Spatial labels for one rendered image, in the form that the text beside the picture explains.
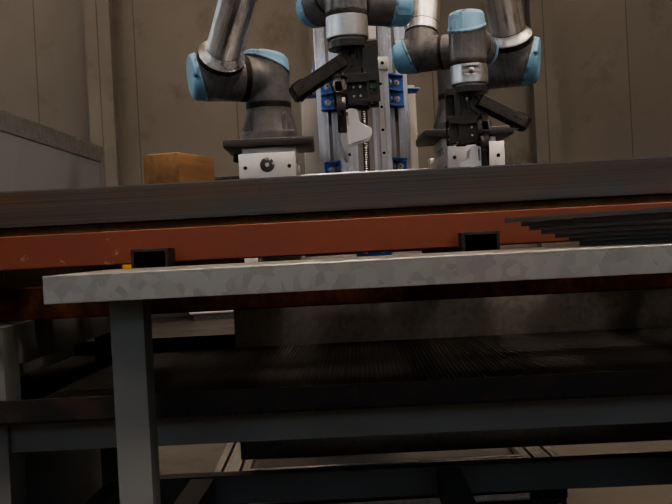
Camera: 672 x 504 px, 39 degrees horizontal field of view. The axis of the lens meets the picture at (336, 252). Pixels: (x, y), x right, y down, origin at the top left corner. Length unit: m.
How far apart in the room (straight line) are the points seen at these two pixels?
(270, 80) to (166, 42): 9.60
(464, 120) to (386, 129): 0.61
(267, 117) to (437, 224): 1.14
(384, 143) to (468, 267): 1.51
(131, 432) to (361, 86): 0.79
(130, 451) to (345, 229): 0.42
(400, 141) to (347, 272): 1.61
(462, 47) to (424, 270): 1.01
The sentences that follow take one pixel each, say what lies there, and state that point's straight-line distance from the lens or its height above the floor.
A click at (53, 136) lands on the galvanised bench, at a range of 2.16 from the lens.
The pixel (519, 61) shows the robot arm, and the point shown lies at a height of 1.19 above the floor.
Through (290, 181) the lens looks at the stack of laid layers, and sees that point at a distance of 1.33.
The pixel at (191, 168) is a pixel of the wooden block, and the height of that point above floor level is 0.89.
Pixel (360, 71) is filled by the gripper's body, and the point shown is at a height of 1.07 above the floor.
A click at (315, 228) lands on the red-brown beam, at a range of 1.32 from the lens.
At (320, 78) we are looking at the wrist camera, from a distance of 1.70.
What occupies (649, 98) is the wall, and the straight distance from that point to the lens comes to 12.37.
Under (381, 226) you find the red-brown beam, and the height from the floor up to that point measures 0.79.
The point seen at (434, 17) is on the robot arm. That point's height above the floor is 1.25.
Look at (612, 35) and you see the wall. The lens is 12.37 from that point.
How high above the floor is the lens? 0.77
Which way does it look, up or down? level
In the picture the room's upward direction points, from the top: 3 degrees counter-clockwise
